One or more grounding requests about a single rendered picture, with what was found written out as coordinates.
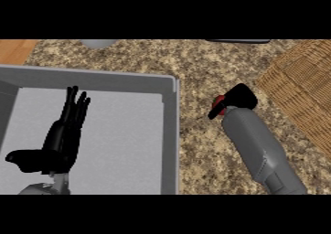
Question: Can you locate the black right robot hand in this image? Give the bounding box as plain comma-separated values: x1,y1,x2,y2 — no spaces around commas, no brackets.
206,82,259,121

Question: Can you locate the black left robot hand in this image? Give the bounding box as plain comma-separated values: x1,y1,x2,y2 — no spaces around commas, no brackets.
4,85,91,176

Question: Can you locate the red tomato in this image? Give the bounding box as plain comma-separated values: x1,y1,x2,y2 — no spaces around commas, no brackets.
211,94,228,116

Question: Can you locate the wicker basket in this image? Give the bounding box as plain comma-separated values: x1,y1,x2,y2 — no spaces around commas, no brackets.
255,39,331,164

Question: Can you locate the grey sink basin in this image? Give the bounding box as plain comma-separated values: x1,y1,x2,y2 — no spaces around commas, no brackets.
0,64,181,196

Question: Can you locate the dark flat object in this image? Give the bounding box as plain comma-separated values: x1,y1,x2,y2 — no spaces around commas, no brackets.
203,39,273,45

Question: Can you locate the brown wooden surface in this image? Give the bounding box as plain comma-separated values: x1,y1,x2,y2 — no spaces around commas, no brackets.
0,39,39,66

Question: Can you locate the grey rounded object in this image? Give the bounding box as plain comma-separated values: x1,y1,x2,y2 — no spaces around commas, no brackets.
78,39,118,50

